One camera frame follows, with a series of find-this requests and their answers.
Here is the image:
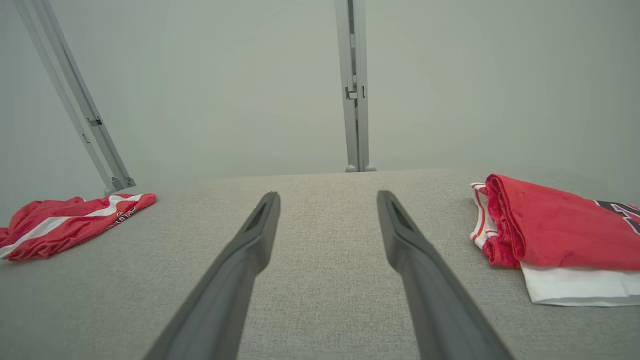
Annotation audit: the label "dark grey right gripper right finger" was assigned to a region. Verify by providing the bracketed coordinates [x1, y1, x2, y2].
[376, 190, 516, 360]

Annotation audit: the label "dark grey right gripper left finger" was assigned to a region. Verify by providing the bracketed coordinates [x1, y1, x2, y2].
[144, 191, 281, 360]

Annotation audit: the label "red shirt with white sleeves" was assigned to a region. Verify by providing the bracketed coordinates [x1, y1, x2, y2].
[470, 173, 640, 307]

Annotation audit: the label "red shorts with white stripe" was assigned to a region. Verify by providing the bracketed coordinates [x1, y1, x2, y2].
[0, 193, 158, 262]

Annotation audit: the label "grey fabric sofa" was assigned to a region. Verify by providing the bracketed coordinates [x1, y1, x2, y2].
[0, 167, 640, 360]

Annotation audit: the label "grey partition post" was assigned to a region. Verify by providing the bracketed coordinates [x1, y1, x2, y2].
[334, 0, 377, 174]
[12, 0, 137, 196]

